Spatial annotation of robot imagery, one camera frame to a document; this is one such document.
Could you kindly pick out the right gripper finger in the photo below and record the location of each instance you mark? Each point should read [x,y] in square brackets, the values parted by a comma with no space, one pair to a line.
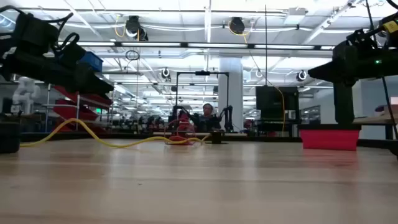
[325,72]

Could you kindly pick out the red collapsible tray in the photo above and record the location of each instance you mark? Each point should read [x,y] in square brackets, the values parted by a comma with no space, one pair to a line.
[329,140]

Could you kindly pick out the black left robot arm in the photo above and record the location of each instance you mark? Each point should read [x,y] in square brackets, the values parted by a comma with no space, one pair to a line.
[34,29]

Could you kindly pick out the black monitor on cart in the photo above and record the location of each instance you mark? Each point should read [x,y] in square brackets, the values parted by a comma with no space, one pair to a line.
[273,99]

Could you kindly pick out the cardboard box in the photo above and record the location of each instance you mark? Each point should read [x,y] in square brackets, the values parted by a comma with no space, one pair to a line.
[392,109]

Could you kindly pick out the metal shelf rack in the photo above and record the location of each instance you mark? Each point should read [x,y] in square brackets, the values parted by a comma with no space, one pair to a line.
[78,115]

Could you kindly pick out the blue storage bin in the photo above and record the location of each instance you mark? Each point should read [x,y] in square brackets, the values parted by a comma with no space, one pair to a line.
[93,62]

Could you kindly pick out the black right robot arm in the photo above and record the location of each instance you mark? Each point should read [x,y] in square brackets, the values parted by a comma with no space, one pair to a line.
[388,39]

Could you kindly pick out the person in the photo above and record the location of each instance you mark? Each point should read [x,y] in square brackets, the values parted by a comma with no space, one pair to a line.
[207,109]

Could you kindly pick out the white building column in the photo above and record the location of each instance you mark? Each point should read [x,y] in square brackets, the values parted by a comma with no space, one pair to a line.
[231,84]

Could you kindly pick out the wood-topped work table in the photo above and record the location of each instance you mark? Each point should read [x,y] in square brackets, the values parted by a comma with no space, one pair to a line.
[373,119]

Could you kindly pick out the black gantry frame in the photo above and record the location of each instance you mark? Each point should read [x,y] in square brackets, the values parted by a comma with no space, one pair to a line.
[202,73]

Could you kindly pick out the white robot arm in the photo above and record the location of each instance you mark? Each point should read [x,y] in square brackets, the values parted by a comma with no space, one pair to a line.
[26,93]

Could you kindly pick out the plain black spool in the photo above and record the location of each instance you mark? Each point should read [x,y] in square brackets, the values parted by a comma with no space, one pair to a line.
[217,138]

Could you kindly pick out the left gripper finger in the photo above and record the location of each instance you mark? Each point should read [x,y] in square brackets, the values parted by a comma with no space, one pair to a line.
[93,85]

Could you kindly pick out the black aluminium table frame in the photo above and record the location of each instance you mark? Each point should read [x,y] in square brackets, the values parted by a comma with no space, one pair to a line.
[264,138]

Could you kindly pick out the black zip case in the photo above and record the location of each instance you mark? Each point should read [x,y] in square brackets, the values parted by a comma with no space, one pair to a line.
[9,138]

